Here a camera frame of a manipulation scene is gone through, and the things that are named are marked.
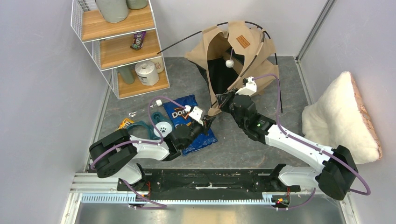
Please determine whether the black tent pole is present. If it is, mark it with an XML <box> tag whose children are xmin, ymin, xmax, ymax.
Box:
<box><xmin>157</xmin><ymin>21</ymin><xmax>277</xmax><ymax>70</ymax></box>
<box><xmin>205</xmin><ymin>23</ymin><xmax>275</xmax><ymax>108</ymax></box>

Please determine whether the tan pet tent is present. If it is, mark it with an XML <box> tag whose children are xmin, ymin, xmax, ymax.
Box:
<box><xmin>185</xmin><ymin>21</ymin><xmax>279</xmax><ymax>116</ymax></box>

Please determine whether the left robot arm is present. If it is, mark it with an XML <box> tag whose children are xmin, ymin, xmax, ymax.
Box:
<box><xmin>89</xmin><ymin>115</ymin><xmax>215</xmax><ymax>191</ymax></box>

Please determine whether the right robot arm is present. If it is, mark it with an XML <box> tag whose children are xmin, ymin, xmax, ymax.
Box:
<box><xmin>216</xmin><ymin>92</ymin><xmax>358</xmax><ymax>201</ymax></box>

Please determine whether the white fluffy pet cushion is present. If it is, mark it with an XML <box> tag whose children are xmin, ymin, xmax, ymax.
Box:
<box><xmin>302</xmin><ymin>71</ymin><xmax>383</xmax><ymax>164</ymax></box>

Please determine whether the clear plastic bottle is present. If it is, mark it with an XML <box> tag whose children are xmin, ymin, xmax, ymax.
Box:
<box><xmin>128</xmin><ymin>99</ymin><xmax>163</xmax><ymax>118</ymax></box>

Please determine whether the white pompom toy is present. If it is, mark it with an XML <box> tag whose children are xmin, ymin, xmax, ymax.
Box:
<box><xmin>226</xmin><ymin>48</ymin><xmax>234</xmax><ymax>68</ymax></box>

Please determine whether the yellow candy bag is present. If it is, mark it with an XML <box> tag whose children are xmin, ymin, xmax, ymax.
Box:
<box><xmin>116</xmin><ymin>118</ymin><xmax>134</xmax><ymax>130</ymax></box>

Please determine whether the white ceramic mug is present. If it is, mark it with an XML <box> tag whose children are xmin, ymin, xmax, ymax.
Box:
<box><xmin>151</xmin><ymin>56</ymin><xmax>164</xmax><ymax>74</ymax></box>

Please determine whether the green can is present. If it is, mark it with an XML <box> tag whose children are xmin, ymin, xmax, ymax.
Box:
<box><xmin>118</xmin><ymin>66</ymin><xmax>135</xmax><ymax>84</ymax></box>

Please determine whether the brown candy bag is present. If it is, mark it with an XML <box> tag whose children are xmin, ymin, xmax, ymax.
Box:
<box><xmin>130</xmin><ymin>31</ymin><xmax>147</xmax><ymax>50</ymax></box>

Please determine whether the grey felt basket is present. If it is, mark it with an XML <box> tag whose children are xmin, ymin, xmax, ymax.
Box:
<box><xmin>95</xmin><ymin>0</ymin><xmax>129</xmax><ymax>23</ymax></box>
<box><xmin>126</xmin><ymin>0</ymin><xmax>148</xmax><ymax>10</ymax></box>

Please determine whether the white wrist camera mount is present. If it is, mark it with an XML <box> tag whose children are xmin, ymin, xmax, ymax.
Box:
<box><xmin>236</xmin><ymin>77</ymin><xmax>257</xmax><ymax>96</ymax></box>

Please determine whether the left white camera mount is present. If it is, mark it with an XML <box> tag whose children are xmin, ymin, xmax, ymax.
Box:
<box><xmin>184</xmin><ymin>105</ymin><xmax>204</xmax><ymax>122</ymax></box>

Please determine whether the black mounting base plate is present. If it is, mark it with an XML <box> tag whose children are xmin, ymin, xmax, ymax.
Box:
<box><xmin>132</xmin><ymin>166</ymin><xmax>301</xmax><ymax>200</ymax></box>

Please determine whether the white wire wooden shelf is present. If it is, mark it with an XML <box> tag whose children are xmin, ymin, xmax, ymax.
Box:
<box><xmin>71</xmin><ymin>0</ymin><xmax>170</xmax><ymax>99</ymax></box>

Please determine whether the aluminium corner rail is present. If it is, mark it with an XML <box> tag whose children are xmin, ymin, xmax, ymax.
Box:
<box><xmin>295</xmin><ymin>0</ymin><xmax>336</xmax><ymax>63</ymax></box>

